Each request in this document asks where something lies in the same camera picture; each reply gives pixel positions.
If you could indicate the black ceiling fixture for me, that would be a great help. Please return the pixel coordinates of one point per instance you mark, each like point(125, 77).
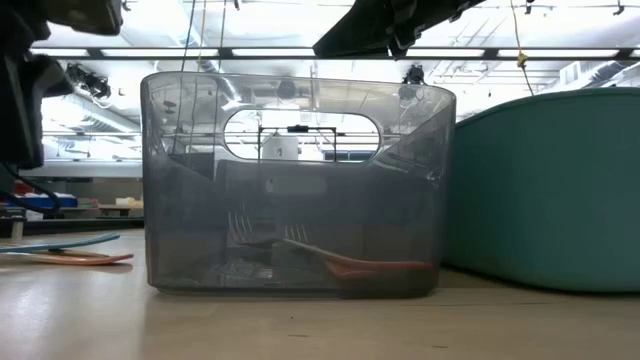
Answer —
point(95, 85)

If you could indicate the small black fixture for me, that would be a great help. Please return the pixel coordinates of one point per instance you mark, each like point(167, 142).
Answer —
point(414, 75)

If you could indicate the translucent grey plastic bin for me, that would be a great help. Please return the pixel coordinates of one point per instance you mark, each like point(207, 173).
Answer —
point(300, 200)

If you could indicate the blue box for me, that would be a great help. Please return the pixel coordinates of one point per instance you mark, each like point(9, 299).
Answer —
point(50, 202)

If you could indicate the grey counter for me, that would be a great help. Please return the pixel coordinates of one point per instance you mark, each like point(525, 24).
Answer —
point(90, 170)

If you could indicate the teal plastic bin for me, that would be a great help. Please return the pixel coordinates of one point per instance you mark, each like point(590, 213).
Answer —
point(550, 200)

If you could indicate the white container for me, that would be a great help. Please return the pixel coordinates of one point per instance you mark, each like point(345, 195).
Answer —
point(281, 148)

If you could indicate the black overhead frame bar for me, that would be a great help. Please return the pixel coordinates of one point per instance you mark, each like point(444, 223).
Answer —
point(225, 52)

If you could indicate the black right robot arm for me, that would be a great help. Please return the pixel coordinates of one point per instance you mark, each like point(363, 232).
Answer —
point(360, 35)

